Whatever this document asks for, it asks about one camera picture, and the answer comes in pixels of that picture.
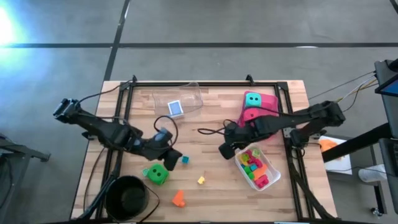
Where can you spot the red foam die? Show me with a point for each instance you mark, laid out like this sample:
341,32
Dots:
252,114

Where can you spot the green foam die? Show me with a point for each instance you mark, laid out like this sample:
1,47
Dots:
158,174

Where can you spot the white shoe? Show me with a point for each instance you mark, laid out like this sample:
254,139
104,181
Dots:
371,174

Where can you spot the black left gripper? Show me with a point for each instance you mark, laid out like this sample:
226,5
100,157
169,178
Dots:
155,151

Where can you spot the green tall-stud toy brick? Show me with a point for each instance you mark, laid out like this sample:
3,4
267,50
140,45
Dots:
247,170

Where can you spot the white tray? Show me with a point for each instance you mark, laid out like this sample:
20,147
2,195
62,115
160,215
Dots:
339,161

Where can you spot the dark laptop blue screen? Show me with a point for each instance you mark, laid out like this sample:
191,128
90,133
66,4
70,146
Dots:
390,88

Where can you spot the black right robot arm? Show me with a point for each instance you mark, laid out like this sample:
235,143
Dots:
298,116

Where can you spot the grey metal stand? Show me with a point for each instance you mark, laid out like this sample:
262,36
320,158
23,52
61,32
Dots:
18,150

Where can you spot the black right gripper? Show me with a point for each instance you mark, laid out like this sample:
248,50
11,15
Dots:
242,135

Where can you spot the long orange toy brick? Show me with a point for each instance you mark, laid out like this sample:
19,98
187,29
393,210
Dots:
261,171

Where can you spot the blue square toy brick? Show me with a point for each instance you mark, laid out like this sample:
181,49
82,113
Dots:
253,167
185,159

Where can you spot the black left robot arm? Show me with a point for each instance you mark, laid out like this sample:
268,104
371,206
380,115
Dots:
105,130

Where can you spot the lime green square brick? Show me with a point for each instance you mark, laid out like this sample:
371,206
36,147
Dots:
245,158

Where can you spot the clear plastic bin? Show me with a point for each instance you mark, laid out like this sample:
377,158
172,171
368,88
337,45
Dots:
189,99

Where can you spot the pink plastic bin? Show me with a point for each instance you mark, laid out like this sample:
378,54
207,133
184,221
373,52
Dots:
267,99

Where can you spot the black table rig frame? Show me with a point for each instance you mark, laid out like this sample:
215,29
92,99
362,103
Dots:
202,84

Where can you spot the red tall-stud toy brick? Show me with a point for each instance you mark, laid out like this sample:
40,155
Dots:
262,181
256,161

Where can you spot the blue white card box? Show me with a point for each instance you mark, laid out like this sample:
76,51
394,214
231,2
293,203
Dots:
175,108

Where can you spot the teal foam die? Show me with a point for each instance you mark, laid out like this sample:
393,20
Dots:
252,100

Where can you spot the white plastic bin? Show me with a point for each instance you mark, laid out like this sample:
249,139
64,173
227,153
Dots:
273,177

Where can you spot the yellow square toy brick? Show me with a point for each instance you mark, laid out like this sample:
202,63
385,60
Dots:
201,180

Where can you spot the pale green square brick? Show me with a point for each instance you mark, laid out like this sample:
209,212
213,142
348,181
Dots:
256,152

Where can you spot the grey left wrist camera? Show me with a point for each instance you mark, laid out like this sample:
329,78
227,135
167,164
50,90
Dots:
163,136

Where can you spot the orange object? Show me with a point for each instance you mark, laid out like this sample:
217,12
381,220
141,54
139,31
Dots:
328,145

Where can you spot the black round bucket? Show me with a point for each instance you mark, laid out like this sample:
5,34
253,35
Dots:
124,199

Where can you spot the black stand bar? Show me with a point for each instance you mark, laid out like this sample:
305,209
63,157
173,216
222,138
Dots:
357,143

